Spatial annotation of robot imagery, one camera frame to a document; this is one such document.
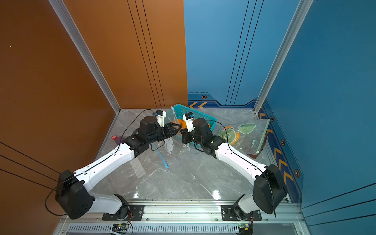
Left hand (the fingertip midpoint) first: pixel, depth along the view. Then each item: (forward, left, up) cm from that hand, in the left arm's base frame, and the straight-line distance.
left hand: (180, 125), depth 76 cm
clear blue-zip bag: (-4, +5, -13) cm, 14 cm away
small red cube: (+9, +49, -26) cm, 56 cm away
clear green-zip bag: (0, -39, -11) cm, 40 cm away
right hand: (-1, 0, -4) cm, 4 cm away
